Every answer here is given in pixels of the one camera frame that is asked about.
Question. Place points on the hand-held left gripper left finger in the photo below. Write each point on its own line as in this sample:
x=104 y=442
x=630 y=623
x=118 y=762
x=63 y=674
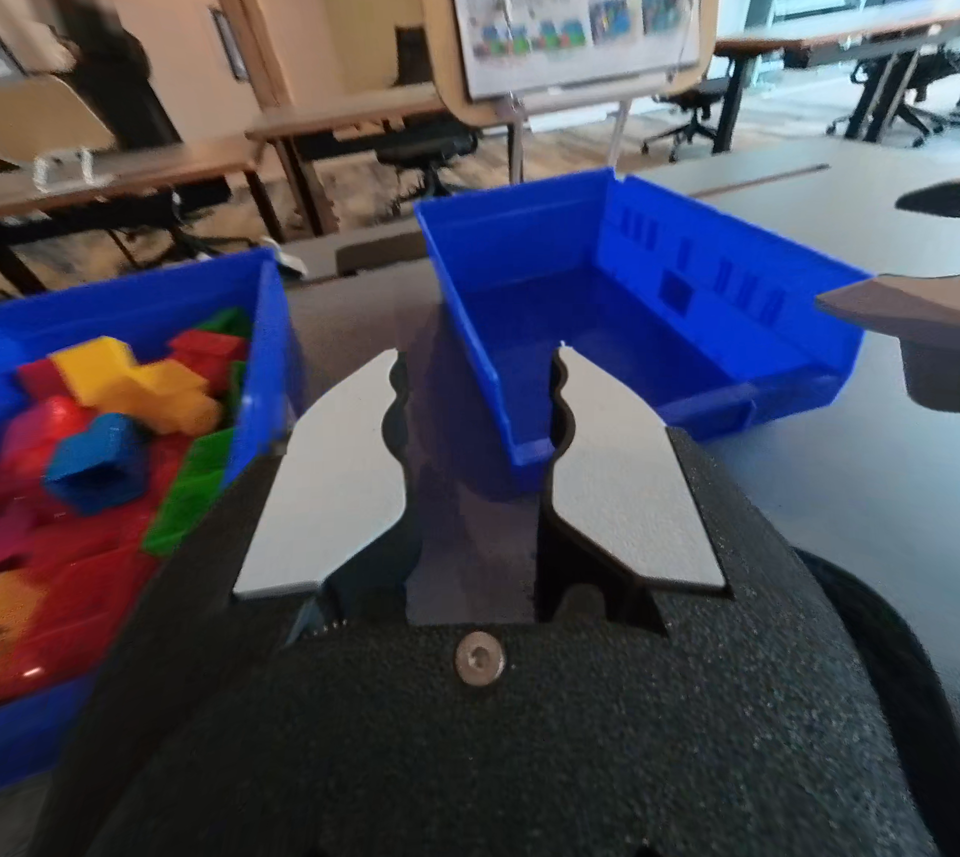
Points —
x=323 y=497

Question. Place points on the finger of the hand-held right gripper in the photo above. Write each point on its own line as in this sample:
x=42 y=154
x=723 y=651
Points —
x=938 y=200
x=915 y=302

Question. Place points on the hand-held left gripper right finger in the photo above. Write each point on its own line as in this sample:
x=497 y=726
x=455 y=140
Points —
x=630 y=490

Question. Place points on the blue plastic bin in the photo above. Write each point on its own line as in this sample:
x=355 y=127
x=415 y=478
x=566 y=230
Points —
x=270 y=347

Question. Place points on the pile of mixed mega blocks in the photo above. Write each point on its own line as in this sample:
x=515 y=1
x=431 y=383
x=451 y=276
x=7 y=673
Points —
x=90 y=497

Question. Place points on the blue plastic object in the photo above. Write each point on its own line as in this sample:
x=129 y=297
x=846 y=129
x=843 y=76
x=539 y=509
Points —
x=495 y=272

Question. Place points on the black office chair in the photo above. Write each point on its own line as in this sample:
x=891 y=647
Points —
x=683 y=115
x=428 y=122
x=908 y=32

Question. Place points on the long dark table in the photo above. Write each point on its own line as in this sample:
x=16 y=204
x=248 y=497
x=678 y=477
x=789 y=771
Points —
x=840 y=32

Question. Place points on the clear acrylic stand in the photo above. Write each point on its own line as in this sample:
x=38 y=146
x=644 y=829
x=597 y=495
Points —
x=68 y=172

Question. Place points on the instruction poster on stand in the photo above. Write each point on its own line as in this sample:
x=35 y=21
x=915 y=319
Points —
x=423 y=17

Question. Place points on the wooden table frame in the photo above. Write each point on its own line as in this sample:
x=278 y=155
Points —
x=345 y=115

